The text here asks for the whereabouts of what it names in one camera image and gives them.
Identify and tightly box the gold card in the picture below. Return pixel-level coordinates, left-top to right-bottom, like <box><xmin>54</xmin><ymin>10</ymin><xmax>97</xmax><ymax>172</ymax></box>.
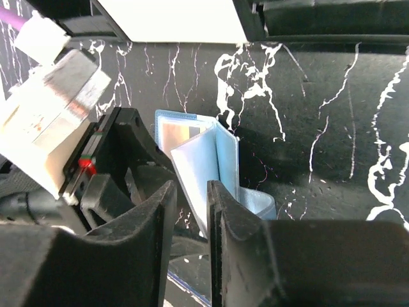
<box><xmin>157</xmin><ymin>116</ymin><xmax>209</xmax><ymax>149</ymax></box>

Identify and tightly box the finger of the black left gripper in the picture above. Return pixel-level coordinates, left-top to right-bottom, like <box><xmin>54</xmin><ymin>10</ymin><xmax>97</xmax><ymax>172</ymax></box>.
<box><xmin>113</xmin><ymin>107</ymin><xmax>174</xmax><ymax>205</ymax></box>

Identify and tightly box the black right card tray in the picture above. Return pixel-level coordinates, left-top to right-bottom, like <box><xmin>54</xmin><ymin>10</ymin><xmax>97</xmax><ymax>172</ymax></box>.
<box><xmin>233</xmin><ymin>0</ymin><xmax>408</xmax><ymax>43</ymax></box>

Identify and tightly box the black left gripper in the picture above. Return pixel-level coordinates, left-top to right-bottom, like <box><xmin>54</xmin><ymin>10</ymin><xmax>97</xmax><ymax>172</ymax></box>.
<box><xmin>1</xmin><ymin>107</ymin><xmax>134</xmax><ymax>234</ymax></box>

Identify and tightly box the black card tray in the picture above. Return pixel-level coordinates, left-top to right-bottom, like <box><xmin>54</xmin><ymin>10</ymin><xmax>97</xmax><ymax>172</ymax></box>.
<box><xmin>28</xmin><ymin>0</ymin><xmax>130</xmax><ymax>42</ymax></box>
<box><xmin>233</xmin><ymin>0</ymin><xmax>408</xmax><ymax>43</ymax></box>

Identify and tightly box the black left card tray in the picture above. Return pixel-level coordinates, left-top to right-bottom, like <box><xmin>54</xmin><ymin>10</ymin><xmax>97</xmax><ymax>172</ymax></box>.
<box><xmin>28</xmin><ymin>0</ymin><xmax>130</xmax><ymax>42</ymax></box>

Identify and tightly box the blue card holder wallet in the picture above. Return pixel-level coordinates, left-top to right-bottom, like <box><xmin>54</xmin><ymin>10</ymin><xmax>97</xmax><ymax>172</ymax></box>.
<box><xmin>155</xmin><ymin>109</ymin><xmax>277</xmax><ymax>236</ymax></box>

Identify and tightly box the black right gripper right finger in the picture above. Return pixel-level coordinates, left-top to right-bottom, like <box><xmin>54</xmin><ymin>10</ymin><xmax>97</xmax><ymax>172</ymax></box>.
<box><xmin>207</xmin><ymin>180</ymin><xmax>408</xmax><ymax>306</ymax></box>

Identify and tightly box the white middle card tray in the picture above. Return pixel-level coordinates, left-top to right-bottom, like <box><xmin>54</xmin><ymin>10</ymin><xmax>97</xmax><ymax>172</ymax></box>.
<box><xmin>99</xmin><ymin>0</ymin><xmax>247</xmax><ymax>44</ymax></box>

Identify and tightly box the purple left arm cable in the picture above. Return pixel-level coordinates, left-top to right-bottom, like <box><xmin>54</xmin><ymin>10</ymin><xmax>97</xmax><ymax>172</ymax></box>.
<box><xmin>0</xmin><ymin>4</ymin><xmax>26</xmax><ymax>31</ymax></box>

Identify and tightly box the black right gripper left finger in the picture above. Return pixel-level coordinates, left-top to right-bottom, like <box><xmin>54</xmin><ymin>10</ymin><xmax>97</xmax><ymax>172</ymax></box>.
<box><xmin>1</xmin><ymin>181</ymin><xmax>177</xmax><ymax>306</ymax></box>

